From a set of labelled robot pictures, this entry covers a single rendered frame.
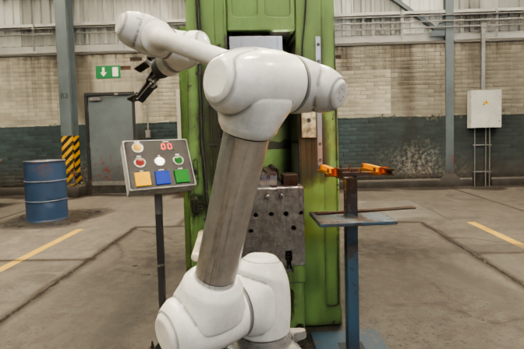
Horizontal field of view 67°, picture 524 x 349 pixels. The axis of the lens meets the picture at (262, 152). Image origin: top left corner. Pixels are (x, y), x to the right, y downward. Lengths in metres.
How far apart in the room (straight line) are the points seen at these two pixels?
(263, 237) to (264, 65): 1.60
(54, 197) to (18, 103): 3.72
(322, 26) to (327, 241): 1.31
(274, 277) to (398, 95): 7.69
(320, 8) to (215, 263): 1.90
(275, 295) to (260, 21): 1.73
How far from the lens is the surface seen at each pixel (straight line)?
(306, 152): 2.42
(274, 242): 2.27
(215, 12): 2.48
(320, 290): 2.62
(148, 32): 1.21
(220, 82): 0.74
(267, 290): 1.11
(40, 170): 6.49
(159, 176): 2.07
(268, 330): 1.17
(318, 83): 0.86
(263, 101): 0.75
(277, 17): 2.48
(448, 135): 8.95
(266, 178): 2.26
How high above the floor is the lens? 1.23
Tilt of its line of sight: 3 degrees down
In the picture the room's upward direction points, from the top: 1 degrees counter-clockwise
